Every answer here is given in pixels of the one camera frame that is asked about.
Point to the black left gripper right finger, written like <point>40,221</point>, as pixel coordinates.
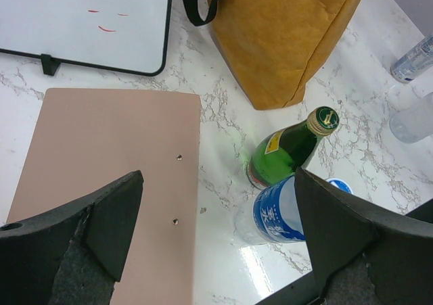
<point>362,253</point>

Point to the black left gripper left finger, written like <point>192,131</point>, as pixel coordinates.
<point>75,253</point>

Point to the clear water bottle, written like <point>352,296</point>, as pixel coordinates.
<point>272,216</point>
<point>413,123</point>

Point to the yellow canvas tote bag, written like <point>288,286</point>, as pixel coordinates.
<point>273,47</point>

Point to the pink notebook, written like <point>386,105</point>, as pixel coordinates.
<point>87,138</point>

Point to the green glass bottle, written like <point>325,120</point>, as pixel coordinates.
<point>281,153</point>

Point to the silver blue drink can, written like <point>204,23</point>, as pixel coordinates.
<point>414,63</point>

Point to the small whiteboard with writing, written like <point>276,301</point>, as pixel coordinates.
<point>121,35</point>

